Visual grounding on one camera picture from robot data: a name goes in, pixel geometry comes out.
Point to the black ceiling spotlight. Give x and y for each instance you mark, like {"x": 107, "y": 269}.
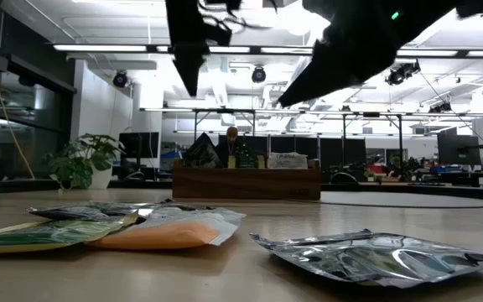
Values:
{"x": 439, "y": 107}
{"x": 401, "y": 73}
{"x": 258, "y": 74}
{"x": 121, "y": 79}

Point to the office desk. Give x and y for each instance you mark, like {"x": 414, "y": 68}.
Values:
{"x": 468, "y": 176}

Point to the black room divider panels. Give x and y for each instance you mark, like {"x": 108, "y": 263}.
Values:
{"x": 342, "y": 151}

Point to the person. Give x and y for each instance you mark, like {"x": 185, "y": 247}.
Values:
{"x": 232, "y": 138}

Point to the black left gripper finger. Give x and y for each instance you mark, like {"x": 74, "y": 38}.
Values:
{"x": 189, "y": 63}

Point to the dark green tea packet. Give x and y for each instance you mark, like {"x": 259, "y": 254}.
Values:
{"x": 82, "y": 211}

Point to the large silver foil pouch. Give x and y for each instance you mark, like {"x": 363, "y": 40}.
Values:
{"x": 371, "y": 262}

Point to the green potted plant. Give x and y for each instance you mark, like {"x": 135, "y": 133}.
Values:
{"x": 95, "y": 149}

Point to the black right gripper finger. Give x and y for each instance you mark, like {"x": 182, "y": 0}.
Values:
{"x": 342, "y": 63}

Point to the black computer monitor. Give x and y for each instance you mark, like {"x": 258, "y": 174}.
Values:
{"x": 138, "y": 144}

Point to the black metal rig frame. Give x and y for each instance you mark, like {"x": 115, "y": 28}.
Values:
{"x": 195, "y": 126}
{"x": 400, "y": 134}

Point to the long ceiling light strip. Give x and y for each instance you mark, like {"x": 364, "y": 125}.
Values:
{"x": 99, "y": 48}

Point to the black monitor on arm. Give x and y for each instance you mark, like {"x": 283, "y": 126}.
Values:
{"x": 457, "y": 149}

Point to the grey round mat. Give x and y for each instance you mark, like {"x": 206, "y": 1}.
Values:
{"x": 413, "y": 200}

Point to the dark wooden tea organizer box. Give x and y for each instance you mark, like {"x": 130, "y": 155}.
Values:
{"x": 245, "y": 184}

